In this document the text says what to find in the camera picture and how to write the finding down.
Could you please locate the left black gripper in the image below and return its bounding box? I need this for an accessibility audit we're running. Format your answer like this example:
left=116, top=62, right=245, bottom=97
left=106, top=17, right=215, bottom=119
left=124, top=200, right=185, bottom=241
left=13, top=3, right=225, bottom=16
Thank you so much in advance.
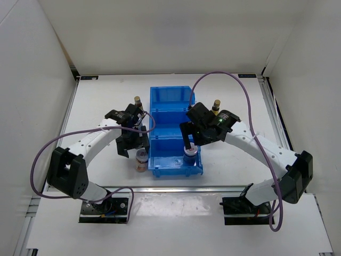
left=116, top=125, right=149, bottom=157

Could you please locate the white-lid spice jar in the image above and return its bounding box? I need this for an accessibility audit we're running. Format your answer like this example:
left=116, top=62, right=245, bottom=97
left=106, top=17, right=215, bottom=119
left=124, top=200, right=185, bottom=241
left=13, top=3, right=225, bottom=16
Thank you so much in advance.
left=135, top=149, right=148, bottom=172
left=183, top=142, right=199, bottom=166

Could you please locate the small brown yellow bottle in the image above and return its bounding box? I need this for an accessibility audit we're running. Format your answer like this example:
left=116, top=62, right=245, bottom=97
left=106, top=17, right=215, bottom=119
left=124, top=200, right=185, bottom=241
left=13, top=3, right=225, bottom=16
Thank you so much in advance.
left=134, top=96, right=143, bottom=110
left=211, top=99, right=221, bottom=116

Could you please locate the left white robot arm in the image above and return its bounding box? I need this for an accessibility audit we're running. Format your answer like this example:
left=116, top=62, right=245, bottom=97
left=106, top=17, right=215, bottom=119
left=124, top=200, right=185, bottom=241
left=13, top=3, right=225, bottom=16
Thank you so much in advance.
left=47, top=104, right=150, bottom=213

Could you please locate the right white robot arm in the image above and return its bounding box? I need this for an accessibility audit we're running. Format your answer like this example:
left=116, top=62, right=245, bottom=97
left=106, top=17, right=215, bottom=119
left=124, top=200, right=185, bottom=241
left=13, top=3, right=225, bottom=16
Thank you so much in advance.
left=180, top=102, right=313, bottom=213

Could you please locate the blue three-compartment bin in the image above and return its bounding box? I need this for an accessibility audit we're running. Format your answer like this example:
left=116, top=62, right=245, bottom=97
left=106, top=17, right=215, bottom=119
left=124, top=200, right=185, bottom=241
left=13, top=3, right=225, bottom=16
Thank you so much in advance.
left=148, top=86, right=203, bottom=178

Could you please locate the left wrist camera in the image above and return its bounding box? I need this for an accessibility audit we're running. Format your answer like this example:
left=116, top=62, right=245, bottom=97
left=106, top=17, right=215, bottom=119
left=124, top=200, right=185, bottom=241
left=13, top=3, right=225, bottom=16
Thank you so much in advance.
left=133, top=112, right=146, bottom=129

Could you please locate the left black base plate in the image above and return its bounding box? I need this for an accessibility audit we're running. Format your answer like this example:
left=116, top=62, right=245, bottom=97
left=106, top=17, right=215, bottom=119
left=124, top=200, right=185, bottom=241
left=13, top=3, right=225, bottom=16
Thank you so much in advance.
left=78, top=196, right=129, bottom=224

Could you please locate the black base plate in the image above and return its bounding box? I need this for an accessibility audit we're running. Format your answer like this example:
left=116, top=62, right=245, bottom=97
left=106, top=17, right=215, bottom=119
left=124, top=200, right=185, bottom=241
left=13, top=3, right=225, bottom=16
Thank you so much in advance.
left=220, top=197, right=274, bottom=226
left=78, top=196, right=129, bottom=224

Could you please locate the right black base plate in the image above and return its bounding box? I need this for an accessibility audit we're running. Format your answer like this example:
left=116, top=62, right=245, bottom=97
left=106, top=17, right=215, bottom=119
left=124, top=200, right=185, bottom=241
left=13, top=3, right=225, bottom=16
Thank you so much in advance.
left=220, top=197, right=274, bottom=226

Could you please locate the aluminium frame rail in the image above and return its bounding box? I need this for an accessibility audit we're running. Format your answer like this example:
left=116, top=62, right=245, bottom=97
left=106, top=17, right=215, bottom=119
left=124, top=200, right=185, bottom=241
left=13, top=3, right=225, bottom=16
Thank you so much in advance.
left=13, top=63, right=334, bottom=256

